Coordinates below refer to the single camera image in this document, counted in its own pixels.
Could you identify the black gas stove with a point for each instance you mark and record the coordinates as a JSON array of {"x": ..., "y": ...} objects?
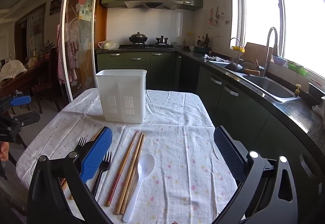
[{"x": 147, "y": 46}]

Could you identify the dark wooden chair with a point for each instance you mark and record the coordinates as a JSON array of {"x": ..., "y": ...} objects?
[{"x": 50, "y": 74}]

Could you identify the blue plastic bowl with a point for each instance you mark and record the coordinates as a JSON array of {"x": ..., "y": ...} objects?
[{"x": 279, "y": 59}]

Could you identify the white lace food cover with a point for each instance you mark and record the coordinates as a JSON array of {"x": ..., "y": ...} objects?
[{"x": 12, "y": 68}]

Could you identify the yellow sponge holder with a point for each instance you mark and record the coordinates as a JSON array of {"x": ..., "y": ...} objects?
[{"x": 238, "y": 49}]

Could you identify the dark wooden dining table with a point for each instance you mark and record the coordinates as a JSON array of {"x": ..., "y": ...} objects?
[{"x": 22, "y": 80}]

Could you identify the kitchen window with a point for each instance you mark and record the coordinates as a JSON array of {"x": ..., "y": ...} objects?
[{"x": 256, "y": 10}]

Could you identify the stainless steel sink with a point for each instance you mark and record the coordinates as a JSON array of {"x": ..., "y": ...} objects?
[{"x": 269, "y": 87}]

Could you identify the crumpled grey dishcloth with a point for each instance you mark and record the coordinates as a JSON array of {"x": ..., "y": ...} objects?
[{"x": 210, "y": 57}]

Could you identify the white plastic bag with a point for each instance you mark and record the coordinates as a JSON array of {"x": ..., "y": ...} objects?
[{"x": 109, "y": 45}]

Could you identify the dark glass bottle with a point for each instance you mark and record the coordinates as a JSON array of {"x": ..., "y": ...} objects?
[
  {"x": 206, "y": 41},
  {"x": 199, "y": 42}
]

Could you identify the plain wooden chopstick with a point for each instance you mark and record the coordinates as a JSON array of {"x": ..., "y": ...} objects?
[
  {"x": 132, "y": 175},
  {"x": 96, "y": 135},
  {"x": 99, "y": 134},
  {"x": 128, "y": 175}
]

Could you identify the printed glass sliding door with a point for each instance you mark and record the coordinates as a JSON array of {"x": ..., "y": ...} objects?
[{"x": 81, "y": 36}]

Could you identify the person's left hand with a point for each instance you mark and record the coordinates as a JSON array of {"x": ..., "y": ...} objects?
[{"x": 3, "y": 151}]

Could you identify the floral white tablecloth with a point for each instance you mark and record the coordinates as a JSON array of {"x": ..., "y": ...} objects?
[{"x": 172, "y": 142}]

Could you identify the wooden cutting board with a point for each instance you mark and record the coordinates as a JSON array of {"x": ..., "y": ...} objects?
[{"x": 254, "y": 51}]

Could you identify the white plastic utensil holder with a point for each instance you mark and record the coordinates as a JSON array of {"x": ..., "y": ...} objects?
[{"x": 121, "y": 87}]

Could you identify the white plastic spoon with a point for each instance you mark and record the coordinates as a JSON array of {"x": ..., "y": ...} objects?
[{"x": 146, "y": 163}]

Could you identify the framed wall picture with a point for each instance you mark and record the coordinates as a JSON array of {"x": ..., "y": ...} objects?
[{"x": 55, "y": 6}]

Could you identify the green plastic basket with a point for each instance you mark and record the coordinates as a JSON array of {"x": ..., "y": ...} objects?
[{"x": 297, "y": 68}]

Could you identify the black lidded wok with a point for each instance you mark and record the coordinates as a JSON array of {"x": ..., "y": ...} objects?
[{"x": 138, "y": 38}]

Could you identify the small black pot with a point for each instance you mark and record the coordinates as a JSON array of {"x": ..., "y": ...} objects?
[{"x": 162, "y": 40}]

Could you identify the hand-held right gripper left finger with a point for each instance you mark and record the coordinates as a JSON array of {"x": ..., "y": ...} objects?
[{"x": 96, "y": 155}]

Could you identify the small chrome faucet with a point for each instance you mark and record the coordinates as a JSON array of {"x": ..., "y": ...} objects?
[{"x": 238, "y": 43}]

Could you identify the wall poster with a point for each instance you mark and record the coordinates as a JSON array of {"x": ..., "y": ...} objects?
[{"x": 36, "y": 28}]

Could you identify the yellow-topped sink stopper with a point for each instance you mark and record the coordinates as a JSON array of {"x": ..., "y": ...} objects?
[{"x": 297, "y": 90}]

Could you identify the dark granite countertop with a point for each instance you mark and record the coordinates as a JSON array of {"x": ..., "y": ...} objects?
[{"x": 292, "y": 117}]

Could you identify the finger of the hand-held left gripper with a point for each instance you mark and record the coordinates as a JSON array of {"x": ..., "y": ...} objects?
[
  {"x": 21, "y": 101},
  {"x": 25, "y": 118}
]

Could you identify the black plastic fork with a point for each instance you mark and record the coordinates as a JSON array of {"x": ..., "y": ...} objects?
[
  {"x": 100, "y": 177},
  {"x": 81, "y": 144}
]

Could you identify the red-ended wooden chopstick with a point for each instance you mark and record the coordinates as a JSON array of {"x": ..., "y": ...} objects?
[{"x": 121, "y": 170}]

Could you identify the tall curved grey faucet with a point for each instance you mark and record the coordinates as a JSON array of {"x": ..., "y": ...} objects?
[{"x": 269, "y": 36}]

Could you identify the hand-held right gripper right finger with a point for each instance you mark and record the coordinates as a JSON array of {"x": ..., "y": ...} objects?
[{"x": 228, "y": 153}]

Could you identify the red checkered apron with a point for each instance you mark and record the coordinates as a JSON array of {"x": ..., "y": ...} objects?
[{"x": 62, "y": 61}]

